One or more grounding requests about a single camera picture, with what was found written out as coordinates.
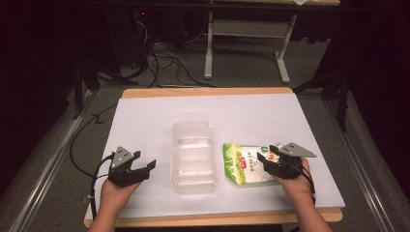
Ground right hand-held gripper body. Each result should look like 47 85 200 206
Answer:
264 142 317 180

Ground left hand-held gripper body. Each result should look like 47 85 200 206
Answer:
107 145 151 189

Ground green and white bag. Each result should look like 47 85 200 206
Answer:
222 142 282 188

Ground clear plastic container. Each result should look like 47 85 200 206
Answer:
170 120 219 195

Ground person's left hand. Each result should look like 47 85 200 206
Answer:
100 179 142 219

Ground person's right hand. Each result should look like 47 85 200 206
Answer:
273 157 316 206

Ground white board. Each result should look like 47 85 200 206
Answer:
84 93 346 220

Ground black metal stand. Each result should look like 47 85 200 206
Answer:
292 64 353 133
71 57 102 121

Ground wooden table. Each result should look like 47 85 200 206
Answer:
83 86 344 229

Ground dark computer tower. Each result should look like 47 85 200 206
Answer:
104 8 154 71

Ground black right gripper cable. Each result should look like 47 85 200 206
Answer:
288 159 317 198

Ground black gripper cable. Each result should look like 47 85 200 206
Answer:
288 159 317 198
89 153 116 220

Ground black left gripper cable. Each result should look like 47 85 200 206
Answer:
89 153 116 220

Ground metal floor rail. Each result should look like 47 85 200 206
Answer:
9 90 98 232
322 96 395 232

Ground black cables on floor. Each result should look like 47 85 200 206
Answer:
69 18 217 179

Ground white metal desk frame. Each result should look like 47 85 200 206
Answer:
203 11 298 85

